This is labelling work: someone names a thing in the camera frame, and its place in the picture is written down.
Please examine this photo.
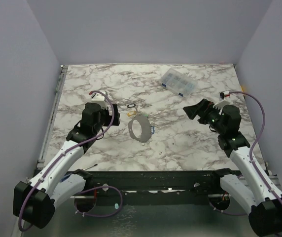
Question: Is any large metal keyring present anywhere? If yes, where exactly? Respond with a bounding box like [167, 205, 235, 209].
[128, 115, 152, 143]

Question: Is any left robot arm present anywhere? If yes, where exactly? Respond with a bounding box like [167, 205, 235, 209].
[13, 103, 120, 229]

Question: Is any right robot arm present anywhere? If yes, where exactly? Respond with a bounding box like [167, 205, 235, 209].
[183, 99, 282, 237]

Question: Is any clear plastic organizer box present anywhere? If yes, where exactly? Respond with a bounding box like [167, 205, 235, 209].
[160, 68, 198, 97]

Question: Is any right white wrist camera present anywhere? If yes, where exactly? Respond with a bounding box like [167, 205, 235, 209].
[213, 91, 231, 110]

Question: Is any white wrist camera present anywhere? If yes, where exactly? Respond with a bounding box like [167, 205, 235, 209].
[89, 92, 108, 109]
[213, 91, 231, 110]

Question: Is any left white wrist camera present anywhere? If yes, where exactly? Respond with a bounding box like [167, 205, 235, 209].
[89, 92, 108, 109]

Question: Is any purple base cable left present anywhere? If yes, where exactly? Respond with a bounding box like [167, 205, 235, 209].
[74, 185, 123, 218]

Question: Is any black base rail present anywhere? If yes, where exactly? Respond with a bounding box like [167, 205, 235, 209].
[75, 168, 240, 205]

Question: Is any left aluminium side rail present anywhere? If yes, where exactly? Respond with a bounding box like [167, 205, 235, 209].
[36, 65, 69, 169]

